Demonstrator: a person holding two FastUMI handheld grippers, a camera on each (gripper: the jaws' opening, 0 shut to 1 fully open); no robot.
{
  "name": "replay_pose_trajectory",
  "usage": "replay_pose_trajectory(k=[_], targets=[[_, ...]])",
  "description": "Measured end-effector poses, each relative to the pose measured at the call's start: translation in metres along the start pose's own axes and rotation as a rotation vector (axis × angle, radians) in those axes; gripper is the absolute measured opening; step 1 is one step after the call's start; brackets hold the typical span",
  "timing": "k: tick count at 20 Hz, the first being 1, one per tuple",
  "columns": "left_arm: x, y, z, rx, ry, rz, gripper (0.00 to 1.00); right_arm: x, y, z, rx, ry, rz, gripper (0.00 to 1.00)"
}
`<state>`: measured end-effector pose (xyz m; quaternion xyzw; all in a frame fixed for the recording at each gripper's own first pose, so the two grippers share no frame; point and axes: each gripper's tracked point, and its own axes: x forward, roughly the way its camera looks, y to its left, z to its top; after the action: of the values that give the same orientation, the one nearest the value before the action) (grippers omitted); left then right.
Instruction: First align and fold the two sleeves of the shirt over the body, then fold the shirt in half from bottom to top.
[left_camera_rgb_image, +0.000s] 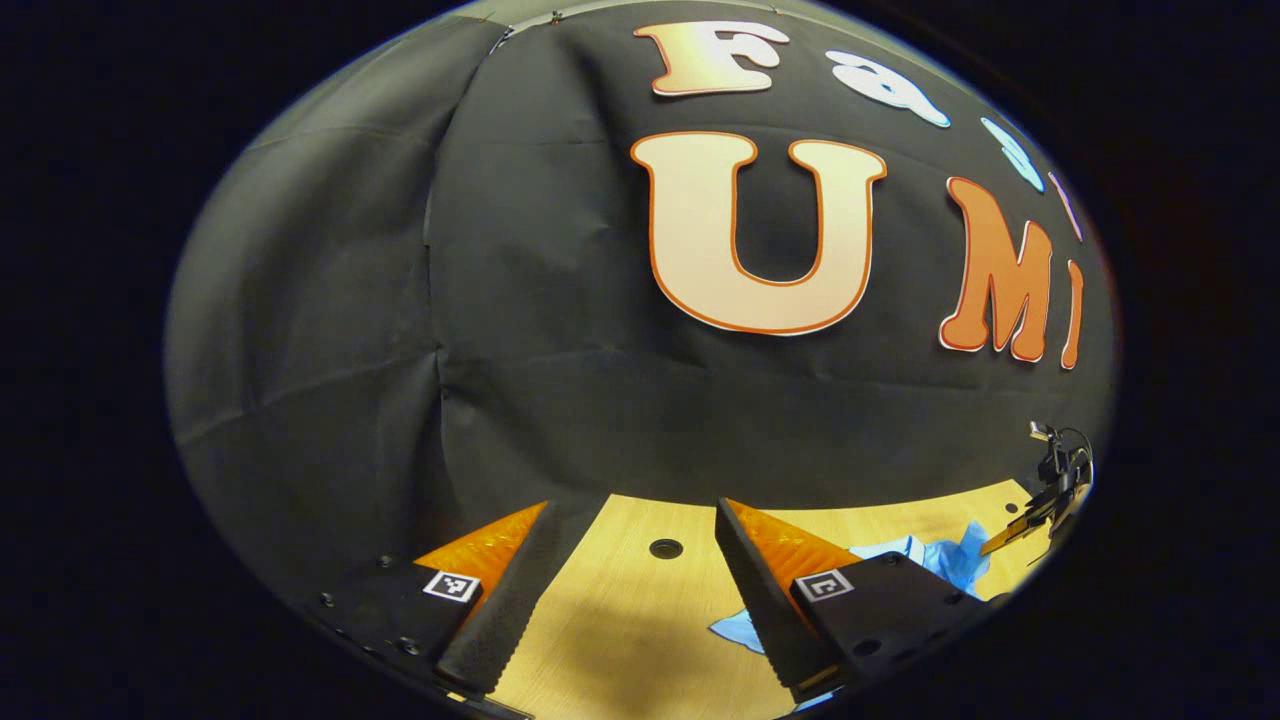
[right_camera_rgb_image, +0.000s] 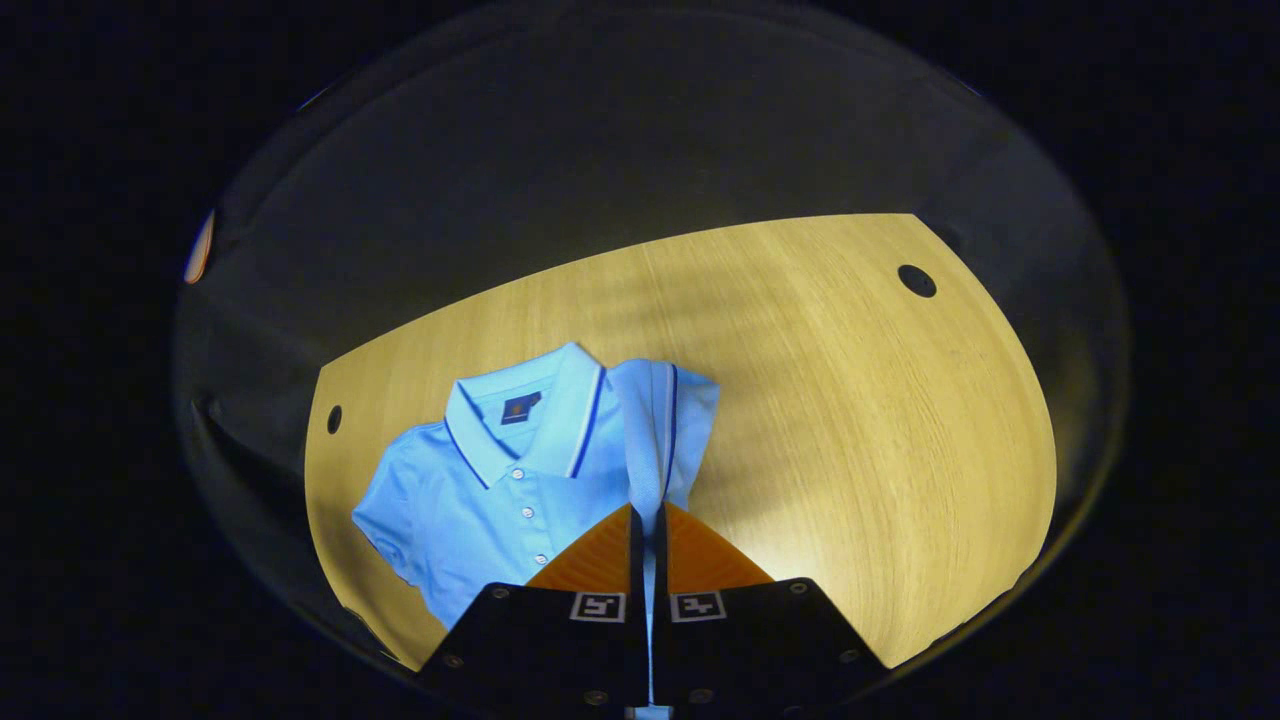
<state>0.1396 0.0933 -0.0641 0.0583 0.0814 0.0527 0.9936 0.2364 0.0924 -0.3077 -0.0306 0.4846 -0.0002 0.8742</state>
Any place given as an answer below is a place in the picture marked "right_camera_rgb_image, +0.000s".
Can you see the round black table grommet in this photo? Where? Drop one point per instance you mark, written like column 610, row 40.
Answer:
column 917, row 281
column 334, row 419

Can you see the black backdrop cloth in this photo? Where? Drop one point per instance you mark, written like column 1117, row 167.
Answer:
column 600, row 130

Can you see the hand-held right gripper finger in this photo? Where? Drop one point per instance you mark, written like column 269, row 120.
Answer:
column 637, row 560
column 661, row 560

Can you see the light blue T-shirt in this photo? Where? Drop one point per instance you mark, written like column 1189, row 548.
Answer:
column 500, row 500

